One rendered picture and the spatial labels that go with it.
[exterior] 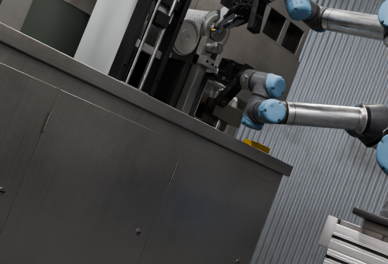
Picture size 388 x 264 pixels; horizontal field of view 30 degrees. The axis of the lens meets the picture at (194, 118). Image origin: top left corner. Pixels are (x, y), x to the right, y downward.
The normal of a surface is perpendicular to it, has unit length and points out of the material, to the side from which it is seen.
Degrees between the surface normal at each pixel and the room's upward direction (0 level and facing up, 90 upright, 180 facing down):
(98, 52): 90
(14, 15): 90
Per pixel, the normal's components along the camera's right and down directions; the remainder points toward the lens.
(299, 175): -0.55, -0.29
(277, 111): 0.22, 0.00
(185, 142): 0.67, 0.20
